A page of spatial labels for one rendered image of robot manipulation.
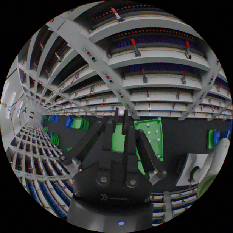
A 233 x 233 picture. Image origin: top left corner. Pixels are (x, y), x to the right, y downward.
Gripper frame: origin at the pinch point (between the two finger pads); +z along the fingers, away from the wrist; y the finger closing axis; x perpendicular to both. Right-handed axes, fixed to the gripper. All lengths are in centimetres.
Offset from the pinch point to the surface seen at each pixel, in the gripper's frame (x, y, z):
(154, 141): -24.3, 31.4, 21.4
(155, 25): 36.2, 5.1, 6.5
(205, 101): 24, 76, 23
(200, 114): 11, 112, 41
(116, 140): -51, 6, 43
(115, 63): 17.0, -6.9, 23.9
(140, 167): -83, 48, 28
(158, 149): -27.1, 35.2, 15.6
